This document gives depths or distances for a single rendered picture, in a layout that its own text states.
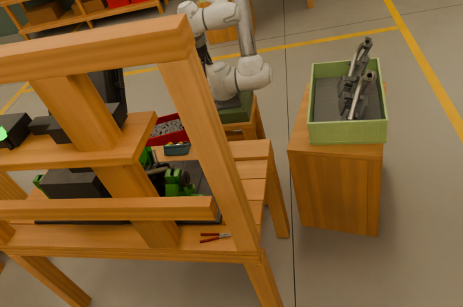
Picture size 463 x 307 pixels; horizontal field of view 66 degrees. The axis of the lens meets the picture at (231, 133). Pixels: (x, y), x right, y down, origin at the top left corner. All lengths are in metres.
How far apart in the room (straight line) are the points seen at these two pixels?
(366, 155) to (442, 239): 0.91
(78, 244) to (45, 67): 1.13
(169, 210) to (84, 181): 0.51
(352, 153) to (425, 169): 1.11
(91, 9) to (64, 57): 6.47
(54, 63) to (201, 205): 0.68
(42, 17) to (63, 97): 6.95
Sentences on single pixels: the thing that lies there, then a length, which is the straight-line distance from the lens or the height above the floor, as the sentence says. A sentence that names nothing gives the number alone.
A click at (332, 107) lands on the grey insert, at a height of 0.85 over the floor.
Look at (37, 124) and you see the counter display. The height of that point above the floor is 1.59.
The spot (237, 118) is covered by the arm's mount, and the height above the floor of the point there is 0.89.
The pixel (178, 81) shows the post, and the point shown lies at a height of 1.79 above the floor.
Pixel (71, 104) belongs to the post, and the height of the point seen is 1.75.
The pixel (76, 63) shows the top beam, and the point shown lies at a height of 1.88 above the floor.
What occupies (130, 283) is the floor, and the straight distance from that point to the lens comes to 2.90.
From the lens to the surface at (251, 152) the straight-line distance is 2.00.
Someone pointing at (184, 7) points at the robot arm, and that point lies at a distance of 1.70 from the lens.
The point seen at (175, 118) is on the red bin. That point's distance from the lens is 2.48.
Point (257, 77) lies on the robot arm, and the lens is 2.16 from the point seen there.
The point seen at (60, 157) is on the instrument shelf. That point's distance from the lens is 1.43.
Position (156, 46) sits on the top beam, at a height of 1.90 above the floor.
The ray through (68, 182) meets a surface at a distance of 1.82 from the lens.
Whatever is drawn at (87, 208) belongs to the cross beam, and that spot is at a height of 1.27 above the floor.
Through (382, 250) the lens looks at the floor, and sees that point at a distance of 2.64.
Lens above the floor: 2.28
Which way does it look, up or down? 40 degrees down
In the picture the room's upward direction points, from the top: 18 degrees counter-clockwise
